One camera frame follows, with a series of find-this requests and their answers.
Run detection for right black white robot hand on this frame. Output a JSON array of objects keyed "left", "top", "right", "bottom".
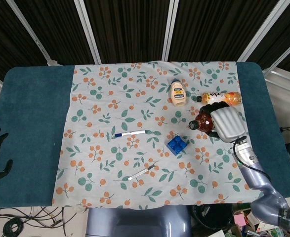
[{"left": 200, "top": 102, "right": 247, "bottom": 143}]

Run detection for brown tea bottle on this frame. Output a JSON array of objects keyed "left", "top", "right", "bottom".
[{"left": 188, "top": 112, "right": 218, "bottom": 133}]

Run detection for orange juice bottle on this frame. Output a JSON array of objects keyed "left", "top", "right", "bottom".
[{"left": 196, "top": 91, "right": 242, "bottom": 107}]

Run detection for cream mayonnaise squeeze bottle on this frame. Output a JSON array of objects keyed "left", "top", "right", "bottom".
[{"left": 170, "top": 79, "right": 187, "bottom": 107}]

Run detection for teal table cover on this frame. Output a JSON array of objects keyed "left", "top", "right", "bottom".
[{"left": 0, "top": 61, "right": 290, "bottom": 207}]

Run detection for blue toy building block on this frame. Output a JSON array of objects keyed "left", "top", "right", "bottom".
[{"left": 166, "top": 135, "right": 187, "bottom": 156}]

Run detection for black waste bin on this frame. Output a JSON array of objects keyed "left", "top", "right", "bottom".
[{"left": 190, "top": 203, "right": 237, "bottom": 234}]

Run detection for blue white marker pen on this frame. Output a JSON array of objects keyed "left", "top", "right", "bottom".
[{"left": 114, "top": 130, "right": 147, "bottom": 138}]

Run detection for pink sticky note block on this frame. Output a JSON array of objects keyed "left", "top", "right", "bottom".
[{"left": 234, "top": 214, "right": 246, "bottom": 226}]

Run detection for floral print tablecloth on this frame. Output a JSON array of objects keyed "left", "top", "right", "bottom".
[{"left": 51, "top": 60, "right": 266, "bottom": 210}]

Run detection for dark folding screen white frames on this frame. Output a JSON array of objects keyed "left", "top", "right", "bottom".
[{"left": 0, "top": 0, "right": 290, "bottom": 72}]

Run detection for grey-blue robot torso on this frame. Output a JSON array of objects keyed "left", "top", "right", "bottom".
[{"left": 85, "top": 204, "right": 192, "bottom": 237}]

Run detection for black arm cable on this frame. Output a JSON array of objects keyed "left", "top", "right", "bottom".
[{"left": 230, "top": 137, "right": 271, "bottom": 183}]

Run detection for green coiled cable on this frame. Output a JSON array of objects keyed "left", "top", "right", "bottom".
[{"left": 2, "top": 218, "right": 24, "bottom": 235}]

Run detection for black floor cables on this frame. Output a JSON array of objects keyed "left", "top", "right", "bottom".
[{"left": 0, "top": 206, "right": 86, "bottom": 237}]

